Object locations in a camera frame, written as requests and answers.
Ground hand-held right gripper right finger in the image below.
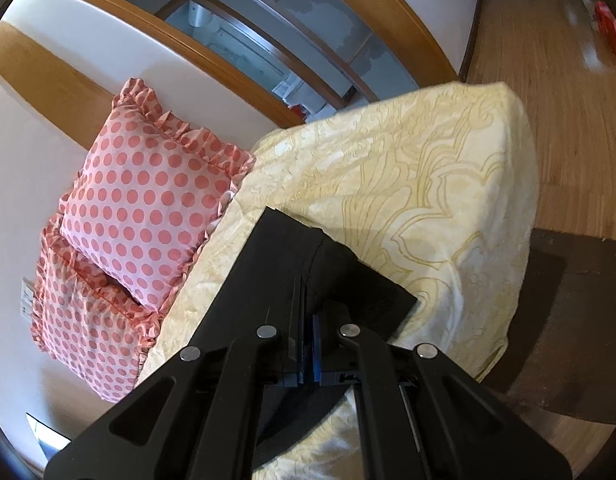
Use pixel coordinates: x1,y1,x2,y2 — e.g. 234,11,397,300
311,304,572,480

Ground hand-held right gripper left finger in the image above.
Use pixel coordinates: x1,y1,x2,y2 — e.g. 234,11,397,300
43,277,309,480

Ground black pants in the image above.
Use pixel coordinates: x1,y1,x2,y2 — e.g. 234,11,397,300
153,207,419,471

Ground yellow patterned bedspread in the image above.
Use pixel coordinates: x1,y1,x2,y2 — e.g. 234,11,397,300
133,81,539,480

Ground pink polka dot pillow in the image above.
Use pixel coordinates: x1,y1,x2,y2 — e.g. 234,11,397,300
30,212,164,403
59,78,256,313

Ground grey flat object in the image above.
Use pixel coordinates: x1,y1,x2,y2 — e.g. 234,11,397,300
25,412,71,450

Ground dark brown rug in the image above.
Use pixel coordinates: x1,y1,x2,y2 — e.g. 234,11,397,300
480,227,616,426

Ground red bag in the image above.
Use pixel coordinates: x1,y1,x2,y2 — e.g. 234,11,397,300
592,0,616,70

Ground white wall socket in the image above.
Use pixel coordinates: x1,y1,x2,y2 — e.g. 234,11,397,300
20,277,37,321

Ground wooden door frame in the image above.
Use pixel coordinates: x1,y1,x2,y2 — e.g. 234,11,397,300
38,0,459,131

